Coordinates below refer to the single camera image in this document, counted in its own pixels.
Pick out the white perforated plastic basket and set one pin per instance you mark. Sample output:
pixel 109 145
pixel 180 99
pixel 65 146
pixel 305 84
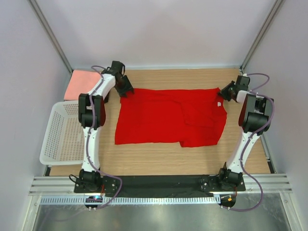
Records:
pixel 63 142

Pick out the folded black t-shirt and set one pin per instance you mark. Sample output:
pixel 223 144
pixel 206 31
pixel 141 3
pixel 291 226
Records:
pixel 106 99

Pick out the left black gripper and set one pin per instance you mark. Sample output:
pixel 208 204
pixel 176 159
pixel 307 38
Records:
pixel 122 92

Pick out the red t-shirt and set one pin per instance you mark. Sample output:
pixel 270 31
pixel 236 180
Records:
pixel 193 118

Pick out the aluminium frame post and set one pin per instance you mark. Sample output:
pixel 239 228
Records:
pixel 262 32
pixel 50 34

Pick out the right aluminium frame post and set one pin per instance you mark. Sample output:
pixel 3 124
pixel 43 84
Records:
pixel 262 32

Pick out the aluminium front rail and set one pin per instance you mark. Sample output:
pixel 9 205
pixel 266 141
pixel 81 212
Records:
pixel 270 183

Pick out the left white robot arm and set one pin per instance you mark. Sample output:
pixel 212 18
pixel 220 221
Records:
pixel 92 117

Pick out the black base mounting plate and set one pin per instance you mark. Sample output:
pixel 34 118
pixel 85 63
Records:
pixel 158 186

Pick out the white slotted cable duct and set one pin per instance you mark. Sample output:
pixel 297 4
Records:
pixel 95 200

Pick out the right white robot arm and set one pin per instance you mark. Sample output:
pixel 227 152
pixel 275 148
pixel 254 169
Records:
pixel 254 119

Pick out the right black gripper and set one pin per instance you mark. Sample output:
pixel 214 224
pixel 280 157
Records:
pixel 223 93

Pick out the left aluminium frame post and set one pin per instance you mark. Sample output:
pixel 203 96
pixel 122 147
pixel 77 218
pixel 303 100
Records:
pixel 50 34

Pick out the folded pink t-shirt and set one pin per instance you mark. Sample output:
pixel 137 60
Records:
pixel 81 82

